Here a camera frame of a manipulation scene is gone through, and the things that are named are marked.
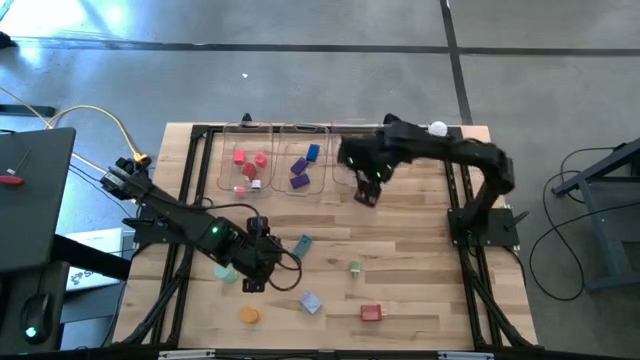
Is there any teal capped hourglass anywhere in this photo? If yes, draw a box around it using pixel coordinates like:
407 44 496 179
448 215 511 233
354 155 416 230
213 263 239 285

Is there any white metal bracket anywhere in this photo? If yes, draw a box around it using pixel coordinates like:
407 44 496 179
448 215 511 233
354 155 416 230
438 351 494 360
158 349 216 360

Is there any blue grey metal table frame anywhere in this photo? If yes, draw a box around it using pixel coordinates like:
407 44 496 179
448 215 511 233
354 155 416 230
551 137 640 294

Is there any black diagonal desk bar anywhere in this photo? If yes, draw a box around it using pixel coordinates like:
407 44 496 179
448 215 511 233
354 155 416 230
49 233 132 281

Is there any grey lavender multiport charger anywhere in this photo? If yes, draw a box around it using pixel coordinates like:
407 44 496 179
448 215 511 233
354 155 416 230
298 289 324 316

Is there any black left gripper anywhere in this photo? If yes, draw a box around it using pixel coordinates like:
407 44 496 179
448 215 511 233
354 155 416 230
233 232 284 294

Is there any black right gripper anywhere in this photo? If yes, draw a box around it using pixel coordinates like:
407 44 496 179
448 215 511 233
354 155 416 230
339 135 397 207

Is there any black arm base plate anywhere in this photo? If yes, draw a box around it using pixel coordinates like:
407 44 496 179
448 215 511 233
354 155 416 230
448 207 530 247
122 203 206 246

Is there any teal rectangular case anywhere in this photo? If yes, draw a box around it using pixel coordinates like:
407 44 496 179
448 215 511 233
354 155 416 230
292 234 314 259

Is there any red handled screwdriver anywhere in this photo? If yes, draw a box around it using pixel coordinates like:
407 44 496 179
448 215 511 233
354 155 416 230
0 147 32 188

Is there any yellow power cable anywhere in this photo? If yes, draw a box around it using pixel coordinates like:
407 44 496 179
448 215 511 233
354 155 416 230
0 85 151 169

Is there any black computer mouse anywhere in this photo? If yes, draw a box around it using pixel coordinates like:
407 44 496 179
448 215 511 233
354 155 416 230
19 293 51 346

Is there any clear plastic bin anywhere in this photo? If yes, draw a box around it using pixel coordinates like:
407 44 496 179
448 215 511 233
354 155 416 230
273 123 331 196
329 118 386 189
217 121 275 193

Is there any black floor strip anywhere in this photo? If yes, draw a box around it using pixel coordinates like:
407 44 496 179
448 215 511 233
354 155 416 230
0 104 56 119

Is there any white printed sheet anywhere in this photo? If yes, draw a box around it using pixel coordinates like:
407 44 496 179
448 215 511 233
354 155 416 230
64 228 125 292

